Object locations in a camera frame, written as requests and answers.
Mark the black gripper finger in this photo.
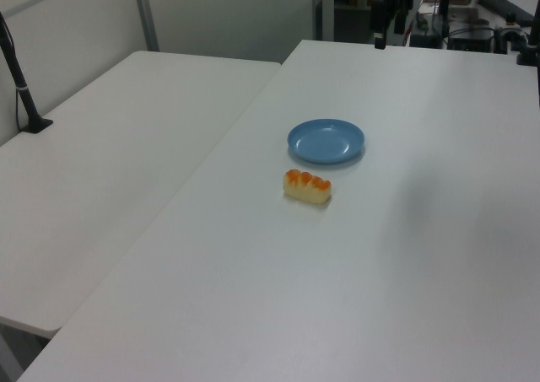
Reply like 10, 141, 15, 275
393, 6, 408, 35
370, 0, 388, 51

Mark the blue plastic plate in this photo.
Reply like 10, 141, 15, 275
287, 117, 366, 165

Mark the toy bread with orange crust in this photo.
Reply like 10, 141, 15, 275
281, 168, 335, 207

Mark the black electronics box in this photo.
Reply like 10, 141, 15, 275
446, 26, 495, 53

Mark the black computer keyboard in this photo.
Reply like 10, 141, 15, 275
473, 0, 536, 25

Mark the grey metal clamp with knob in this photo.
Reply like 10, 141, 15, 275
494, 12, 529, 55

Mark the black clamp camera mount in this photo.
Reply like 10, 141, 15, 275
516, 0, 540, 67

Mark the black camera stand pole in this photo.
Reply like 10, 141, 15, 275
0, 10, 55, 135

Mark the thin black cable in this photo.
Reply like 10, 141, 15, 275
0, 17, 27, 132

